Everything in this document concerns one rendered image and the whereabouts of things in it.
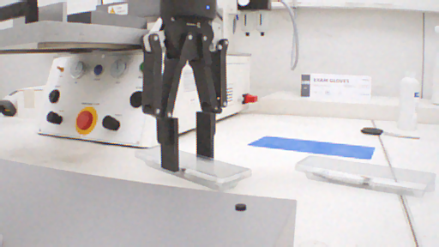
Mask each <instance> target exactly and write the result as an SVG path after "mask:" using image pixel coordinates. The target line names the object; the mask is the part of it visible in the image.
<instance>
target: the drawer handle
mask: <svg viewBox="0 0 439 247"><path fill-rule="evenodd" d="M23 16H25V24H28V23H34V22H36V21H39V7H38V0H21V1H18V2H14V3H9V4H7V5H4V6H0V22H3V21H8V20H14V19H15V18H22V17H23Z"/></svg>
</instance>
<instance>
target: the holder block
mask: <svg viewBox="0 0 439 247"><path fill-rule="evenodd" d="M67 22H72V23H77V22H80V23H87V24H93V25H96V24H98V25H103V26H114V27H130V28H136V29H137V28H140V29H147V18H142V17H138V16H130V15H122V14H120V15H118V14H114V13H106V12H102V11H99V12H98V11H94V10H90V11H84V12H78V13H76V14H67Z"/></svg>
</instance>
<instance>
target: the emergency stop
mask: <svg viewBox="0 0 439 247"><path fill-rule="evenodd" d="M92 123H93V115H92V113H91V112H89V111H83V112H81V113H80V114H79V116H78V117H77V123H76V125H77V127H78V128H79V129H80V130H87V129H88V128H89V127H90V126H91V125H92Z"/></svg>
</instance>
